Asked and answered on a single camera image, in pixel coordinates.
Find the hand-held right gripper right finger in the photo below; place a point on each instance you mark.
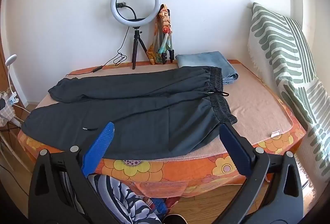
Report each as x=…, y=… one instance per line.
x=236, y=149

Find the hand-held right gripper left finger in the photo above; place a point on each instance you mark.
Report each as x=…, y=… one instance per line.
x=99, y=146

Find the black pants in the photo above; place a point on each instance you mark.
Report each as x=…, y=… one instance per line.
x=154, y=115

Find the orange floral bed sheet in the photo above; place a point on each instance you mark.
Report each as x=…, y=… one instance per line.
x=144, y=170

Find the pink blanket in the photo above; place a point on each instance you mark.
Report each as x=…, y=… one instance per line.
x=252, y=100

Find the zebra print clothing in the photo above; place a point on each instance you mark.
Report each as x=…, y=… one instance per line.
x=123, y=195

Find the blue cloth piece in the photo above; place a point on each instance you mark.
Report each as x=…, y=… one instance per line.
x=159, y=205

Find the folded blue jeans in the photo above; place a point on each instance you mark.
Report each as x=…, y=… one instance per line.
x=203, y=59

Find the checkered cloth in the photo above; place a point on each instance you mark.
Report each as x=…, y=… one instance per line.
x=5, y=113

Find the folded tripod with colourful scarf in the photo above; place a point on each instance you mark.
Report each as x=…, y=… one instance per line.
x=154, y=51

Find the small black tripod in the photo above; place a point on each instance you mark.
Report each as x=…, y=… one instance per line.
x=136, y=41

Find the green striped white pillow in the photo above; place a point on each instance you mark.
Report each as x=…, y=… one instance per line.
x=278, y=41

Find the white clip lamp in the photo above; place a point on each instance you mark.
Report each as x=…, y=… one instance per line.
x=10, y=59

